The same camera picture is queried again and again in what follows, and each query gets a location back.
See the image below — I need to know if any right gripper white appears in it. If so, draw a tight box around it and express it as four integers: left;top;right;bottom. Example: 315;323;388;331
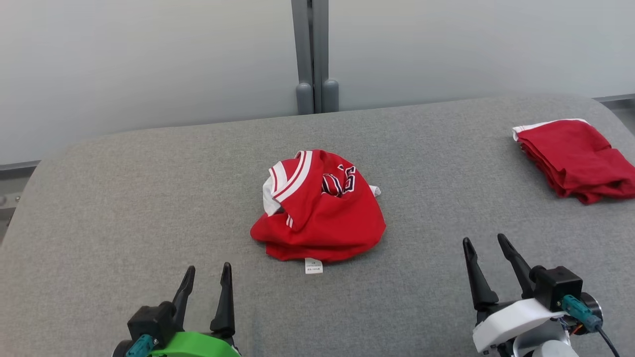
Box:
462;234;566;355

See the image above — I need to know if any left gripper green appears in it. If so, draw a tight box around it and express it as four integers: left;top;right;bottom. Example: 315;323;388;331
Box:
151;262;242;357

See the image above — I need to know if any red Bulls jersey white trim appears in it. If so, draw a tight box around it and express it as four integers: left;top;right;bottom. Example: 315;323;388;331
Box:
250;150;386;274

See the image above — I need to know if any red garment with white band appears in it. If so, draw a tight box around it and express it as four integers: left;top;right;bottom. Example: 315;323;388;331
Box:
512;119;635;205

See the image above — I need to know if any left arm teal-plug cable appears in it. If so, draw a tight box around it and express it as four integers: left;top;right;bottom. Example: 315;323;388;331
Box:
124;335;155;357

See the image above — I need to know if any grey double frame post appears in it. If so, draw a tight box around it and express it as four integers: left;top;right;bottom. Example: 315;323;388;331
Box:
291;0;340;115

